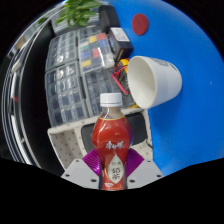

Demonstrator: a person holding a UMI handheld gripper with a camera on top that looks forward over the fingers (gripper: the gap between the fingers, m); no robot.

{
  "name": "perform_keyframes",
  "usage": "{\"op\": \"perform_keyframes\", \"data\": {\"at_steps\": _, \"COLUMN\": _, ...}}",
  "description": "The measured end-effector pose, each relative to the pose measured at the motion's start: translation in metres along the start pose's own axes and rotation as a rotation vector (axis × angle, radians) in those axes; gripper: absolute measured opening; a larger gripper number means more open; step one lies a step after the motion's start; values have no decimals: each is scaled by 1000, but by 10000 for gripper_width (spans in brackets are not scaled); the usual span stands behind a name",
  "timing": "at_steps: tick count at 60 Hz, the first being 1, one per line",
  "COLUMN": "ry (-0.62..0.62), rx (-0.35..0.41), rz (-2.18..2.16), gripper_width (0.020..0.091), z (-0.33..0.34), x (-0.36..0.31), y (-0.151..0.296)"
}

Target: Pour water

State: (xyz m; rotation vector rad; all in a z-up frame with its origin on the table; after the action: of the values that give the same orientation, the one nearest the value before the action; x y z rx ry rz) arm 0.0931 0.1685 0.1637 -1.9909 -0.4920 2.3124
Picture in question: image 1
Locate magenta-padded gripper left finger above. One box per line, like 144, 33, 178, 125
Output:
61, 148, 102, 191

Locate black box with white label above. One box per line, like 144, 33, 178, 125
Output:
107, 27, 135, 63

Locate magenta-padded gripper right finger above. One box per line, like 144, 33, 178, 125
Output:
124, 148, 165, 190

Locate yellow multimeter with red leads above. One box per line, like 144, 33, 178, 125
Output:
111, 58, 141, 110

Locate green potted plant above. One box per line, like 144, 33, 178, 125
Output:
54, 0, 104, 28

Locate grey parts drawer cabinet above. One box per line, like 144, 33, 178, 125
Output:
44, 61, 88, 127
44, 30, 78, 73
81, 66, 134, 116

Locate black workbench shelf unit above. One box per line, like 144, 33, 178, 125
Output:
0, 19, 64, 168

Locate clear organizer box coloured parts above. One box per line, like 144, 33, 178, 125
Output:
77, 27, 116, 74

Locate flat black box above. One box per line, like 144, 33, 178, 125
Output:
98, 4, 121, 34

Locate white cup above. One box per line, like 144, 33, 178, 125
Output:
127, 55, 183, 110

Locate red drink bottle white cap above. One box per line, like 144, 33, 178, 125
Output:
91, 92, 134, 192

